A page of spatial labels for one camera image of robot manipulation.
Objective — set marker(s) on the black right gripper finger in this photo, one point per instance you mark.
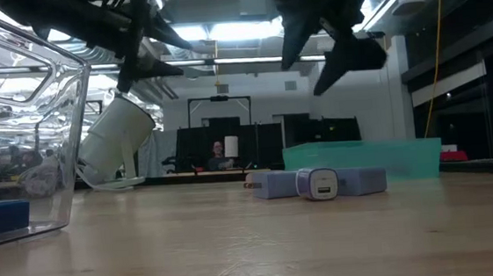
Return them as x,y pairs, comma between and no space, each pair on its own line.
296,30
354,56

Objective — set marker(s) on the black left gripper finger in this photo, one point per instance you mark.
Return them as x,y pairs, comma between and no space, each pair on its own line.
157,69
165,33

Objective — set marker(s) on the light blue wall charger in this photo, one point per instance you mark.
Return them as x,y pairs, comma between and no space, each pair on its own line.
276,185
362,181

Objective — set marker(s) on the purple wall charger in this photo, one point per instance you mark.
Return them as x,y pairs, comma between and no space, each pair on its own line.
318,185

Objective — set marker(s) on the white spotlight lamp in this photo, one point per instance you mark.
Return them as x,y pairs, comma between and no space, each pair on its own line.
114,135

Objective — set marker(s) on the black background panels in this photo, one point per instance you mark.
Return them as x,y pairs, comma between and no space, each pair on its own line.
316,130

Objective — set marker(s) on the grey background cloth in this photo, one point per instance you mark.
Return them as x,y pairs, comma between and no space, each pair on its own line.
159,153

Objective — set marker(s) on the person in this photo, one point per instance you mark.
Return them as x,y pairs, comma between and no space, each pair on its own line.
217,151

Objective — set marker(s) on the white background cylinder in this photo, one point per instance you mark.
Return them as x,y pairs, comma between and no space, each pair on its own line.
231,146

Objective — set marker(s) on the clear plastic bin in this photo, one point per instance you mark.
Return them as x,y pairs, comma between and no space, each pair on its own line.
70,138

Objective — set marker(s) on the green translucent plastic bin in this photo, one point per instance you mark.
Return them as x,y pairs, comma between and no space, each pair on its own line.
407,158

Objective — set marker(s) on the red background object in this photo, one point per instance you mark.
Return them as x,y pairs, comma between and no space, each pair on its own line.
453,156

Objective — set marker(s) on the black background rig frame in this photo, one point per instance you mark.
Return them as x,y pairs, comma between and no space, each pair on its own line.
218,98

